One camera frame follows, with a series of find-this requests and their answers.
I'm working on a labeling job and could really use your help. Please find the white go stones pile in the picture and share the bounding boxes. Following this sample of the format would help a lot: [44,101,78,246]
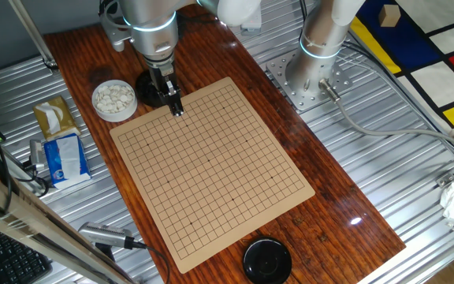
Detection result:
[95,84,136,114]

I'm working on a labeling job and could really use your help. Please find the white power strip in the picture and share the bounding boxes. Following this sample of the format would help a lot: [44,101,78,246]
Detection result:
[240,6,263,36]

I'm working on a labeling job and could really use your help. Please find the black cable bundle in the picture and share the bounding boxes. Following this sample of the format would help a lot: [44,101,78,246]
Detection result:
[13,161,51,199]

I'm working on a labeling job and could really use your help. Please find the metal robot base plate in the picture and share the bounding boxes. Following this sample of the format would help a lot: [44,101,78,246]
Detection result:
[266,49,354,111]

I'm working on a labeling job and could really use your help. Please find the blue tissue pack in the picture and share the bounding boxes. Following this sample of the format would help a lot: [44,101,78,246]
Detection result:
[43,133,92,190]

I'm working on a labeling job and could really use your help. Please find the thick grey base cable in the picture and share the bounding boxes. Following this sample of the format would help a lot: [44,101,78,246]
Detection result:
[318,77,454,159]

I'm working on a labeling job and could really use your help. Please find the aluminium frame bar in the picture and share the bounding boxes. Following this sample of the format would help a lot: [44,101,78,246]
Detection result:
[0,161,136,284]

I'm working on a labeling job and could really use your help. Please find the white round bowl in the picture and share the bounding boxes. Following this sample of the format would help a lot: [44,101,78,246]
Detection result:
[91,79,139,123]

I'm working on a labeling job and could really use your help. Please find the silver handheld device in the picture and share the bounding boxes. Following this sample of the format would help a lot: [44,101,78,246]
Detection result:
[77,221,136,250]

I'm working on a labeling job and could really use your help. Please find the small wooden cube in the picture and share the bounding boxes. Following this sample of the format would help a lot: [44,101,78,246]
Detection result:
[378,3,402,28]

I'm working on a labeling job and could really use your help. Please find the gold tissue pack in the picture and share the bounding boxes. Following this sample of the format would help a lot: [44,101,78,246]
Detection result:
[32,95,81,141]

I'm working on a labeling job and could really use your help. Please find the colourful block pattern cloth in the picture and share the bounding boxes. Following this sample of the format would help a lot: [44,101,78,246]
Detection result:
[348,0,454,131]

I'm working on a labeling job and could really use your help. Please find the black device cable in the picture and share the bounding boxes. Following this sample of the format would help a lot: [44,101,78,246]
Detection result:
[132,240,172,284]

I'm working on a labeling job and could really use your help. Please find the small silver camera box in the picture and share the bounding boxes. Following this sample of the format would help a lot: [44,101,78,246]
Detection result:
[28,139,49,171]

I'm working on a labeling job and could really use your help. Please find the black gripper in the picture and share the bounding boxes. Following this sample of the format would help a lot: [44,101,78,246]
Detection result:
[144,57,185,118]

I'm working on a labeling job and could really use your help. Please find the black keyboard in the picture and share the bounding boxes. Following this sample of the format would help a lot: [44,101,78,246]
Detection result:
[0,224,54,284]

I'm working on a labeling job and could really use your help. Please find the grey metal pole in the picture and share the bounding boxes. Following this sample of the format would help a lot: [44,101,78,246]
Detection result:
[8,0,59,73]

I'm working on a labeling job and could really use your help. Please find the small metal corner bracket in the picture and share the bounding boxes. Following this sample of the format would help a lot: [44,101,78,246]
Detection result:
[435,172,454,189]

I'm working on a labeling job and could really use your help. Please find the beige go board mat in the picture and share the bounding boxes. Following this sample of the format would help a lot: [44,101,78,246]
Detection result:
[109,76,316,275]

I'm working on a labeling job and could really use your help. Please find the brown wooden board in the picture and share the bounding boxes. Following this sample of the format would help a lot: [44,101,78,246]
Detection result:
[43,3,407,284]

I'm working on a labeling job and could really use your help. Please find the black round bowl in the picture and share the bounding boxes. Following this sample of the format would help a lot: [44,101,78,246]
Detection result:
[135,69,173,108]

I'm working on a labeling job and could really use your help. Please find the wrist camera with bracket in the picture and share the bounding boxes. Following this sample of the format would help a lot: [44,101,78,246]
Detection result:
[99,0,134,53]

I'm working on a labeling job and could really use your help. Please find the black bowl lid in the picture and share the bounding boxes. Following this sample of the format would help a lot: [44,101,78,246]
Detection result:
[242,235,293,284]

